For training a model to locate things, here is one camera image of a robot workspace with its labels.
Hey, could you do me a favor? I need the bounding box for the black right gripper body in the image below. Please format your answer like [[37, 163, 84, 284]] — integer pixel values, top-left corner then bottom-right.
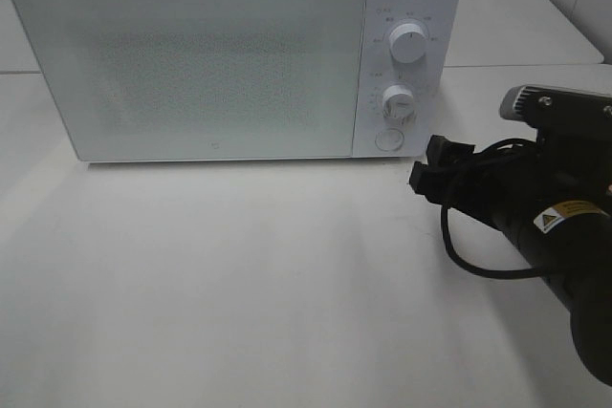
[[448, 131, 611, 231]]

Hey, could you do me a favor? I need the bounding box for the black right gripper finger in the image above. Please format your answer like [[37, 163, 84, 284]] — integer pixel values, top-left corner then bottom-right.
[[425, 135, 474, 170], [408, 161, 449, 204]]

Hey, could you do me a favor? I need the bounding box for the white round door button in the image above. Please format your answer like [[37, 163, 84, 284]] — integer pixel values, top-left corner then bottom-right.
[[375, 128, 404, 152]]

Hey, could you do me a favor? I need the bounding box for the white microwave door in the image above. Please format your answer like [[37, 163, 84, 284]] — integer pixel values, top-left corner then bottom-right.
[[12, 0, 363, 162]]

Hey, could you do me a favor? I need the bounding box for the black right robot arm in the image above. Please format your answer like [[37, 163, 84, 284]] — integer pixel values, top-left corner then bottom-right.
[[409, 133, 611, 384]]

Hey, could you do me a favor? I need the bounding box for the white lower microwave knob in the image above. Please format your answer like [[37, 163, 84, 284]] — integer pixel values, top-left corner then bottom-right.
[[382, 84, 415, 120]]

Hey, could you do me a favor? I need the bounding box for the white microwave knob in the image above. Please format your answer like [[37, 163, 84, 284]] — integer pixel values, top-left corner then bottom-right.
[[388, 20, 428, 64], [382, 84, 415, 120]]

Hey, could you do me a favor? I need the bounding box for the white upper microwave knob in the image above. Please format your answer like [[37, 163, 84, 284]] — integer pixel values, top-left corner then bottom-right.
[[388, 20, 428, 64]]

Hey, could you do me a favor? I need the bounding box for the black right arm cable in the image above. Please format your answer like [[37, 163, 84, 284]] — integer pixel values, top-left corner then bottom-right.
[[438, 138, 551, 279]]

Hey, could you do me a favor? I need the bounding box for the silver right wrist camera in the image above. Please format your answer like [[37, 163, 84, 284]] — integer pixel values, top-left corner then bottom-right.
[[499, 85, 611, 137]]

